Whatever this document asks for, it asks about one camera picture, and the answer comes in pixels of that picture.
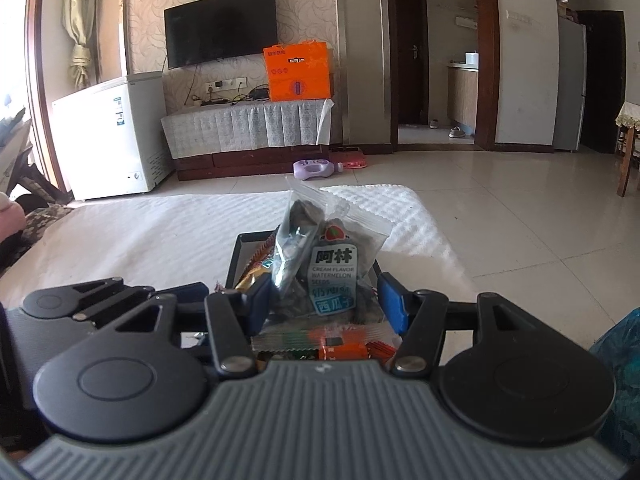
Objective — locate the white wall socket row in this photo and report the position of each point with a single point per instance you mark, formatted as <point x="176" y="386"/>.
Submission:
<point x="225" y="83"/>

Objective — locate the purple detergent bottle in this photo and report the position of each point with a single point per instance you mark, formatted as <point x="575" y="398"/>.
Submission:
<point x="315" y="169"/>

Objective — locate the red orange snack wrapper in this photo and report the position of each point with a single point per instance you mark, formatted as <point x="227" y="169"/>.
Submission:
<point x="350" y="347"/>

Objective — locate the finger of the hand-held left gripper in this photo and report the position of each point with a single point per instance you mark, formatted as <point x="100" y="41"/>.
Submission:
<point x="192" y="292"/>

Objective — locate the grey cardboard box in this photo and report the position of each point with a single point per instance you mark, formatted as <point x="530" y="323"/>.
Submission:
<point x="235" y="260"/>

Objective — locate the beige curtain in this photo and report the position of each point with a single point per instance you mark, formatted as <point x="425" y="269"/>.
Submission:
<point x="80" y="10"/>

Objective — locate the black wall television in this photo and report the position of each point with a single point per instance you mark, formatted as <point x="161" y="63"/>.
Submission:
<point x="220" y="27"/>

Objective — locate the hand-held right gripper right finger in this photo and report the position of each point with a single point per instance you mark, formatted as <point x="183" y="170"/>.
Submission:
<point x="390" y="300"/>

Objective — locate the orange gift box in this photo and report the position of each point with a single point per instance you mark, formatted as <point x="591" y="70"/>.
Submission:
<point x="300" y="72"/>

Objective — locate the black router box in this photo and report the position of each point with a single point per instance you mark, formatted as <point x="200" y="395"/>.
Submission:
<point x="260" y="94"/>

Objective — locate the pink floor scale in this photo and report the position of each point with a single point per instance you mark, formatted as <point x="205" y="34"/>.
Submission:
<point x="352" y="161"/>

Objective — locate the dark floral bedsheet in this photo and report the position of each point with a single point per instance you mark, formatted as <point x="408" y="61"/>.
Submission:
<point x="45" y="217"/>

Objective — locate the clear watermelon seed packet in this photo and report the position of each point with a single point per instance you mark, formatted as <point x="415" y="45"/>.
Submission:
<point x="332" y="270"/>

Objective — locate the blue plastic bag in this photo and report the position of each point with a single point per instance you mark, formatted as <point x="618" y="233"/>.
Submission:
<point x="625" y="385"/>

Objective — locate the wooden kitchen counter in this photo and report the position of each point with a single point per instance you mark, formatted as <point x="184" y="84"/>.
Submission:
<point x="462" y="95"/>

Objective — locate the dark wooden door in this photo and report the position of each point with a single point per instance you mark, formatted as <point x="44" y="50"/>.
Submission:
<point x="410" y="35"/>

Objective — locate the white pot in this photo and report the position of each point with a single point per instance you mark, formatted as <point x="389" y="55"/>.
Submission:
<point x="472" y="59"/>

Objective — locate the wooden table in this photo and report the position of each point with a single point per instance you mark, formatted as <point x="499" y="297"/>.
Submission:
<point x="625" y="170"/>

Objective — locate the grey refrigerator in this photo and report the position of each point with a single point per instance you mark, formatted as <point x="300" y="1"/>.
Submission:
<point x="570" y="85"/>

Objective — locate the white chest freezer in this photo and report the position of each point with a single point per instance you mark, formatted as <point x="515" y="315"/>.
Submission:
<point x="100" y="140"/>

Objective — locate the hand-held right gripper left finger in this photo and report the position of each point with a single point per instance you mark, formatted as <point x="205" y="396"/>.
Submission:
<point x="260" y="305"/>

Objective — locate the white wall switch panel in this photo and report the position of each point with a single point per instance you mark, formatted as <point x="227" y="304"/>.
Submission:
<point x="518" y="16"/>

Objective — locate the low cabinet with lace cloth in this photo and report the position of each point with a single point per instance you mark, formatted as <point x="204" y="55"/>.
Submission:
<point x="240" y="125"/>

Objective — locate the dark wooden doorway frame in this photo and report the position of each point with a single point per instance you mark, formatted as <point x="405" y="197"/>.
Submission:
<point x="486" y="60"/>

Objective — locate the grey folded frame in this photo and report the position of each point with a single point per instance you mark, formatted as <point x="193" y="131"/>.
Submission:
<point x="15" y="155"/>

